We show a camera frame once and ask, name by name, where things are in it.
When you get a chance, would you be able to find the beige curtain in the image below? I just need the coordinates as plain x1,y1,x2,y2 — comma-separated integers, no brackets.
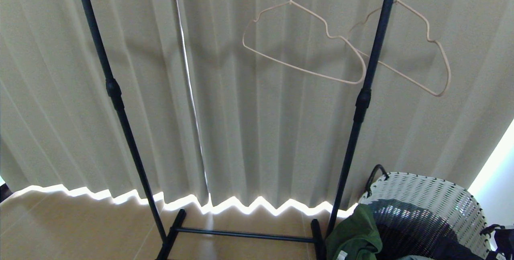
0,0,514,217

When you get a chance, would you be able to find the white laundry basket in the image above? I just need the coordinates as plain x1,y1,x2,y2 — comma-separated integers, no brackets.
359,164,504,260

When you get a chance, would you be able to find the green garment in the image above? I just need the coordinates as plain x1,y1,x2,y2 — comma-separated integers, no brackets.
324,204,383,260

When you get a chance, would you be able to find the black clothes rack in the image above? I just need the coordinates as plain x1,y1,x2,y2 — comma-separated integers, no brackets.
0,0,514,260

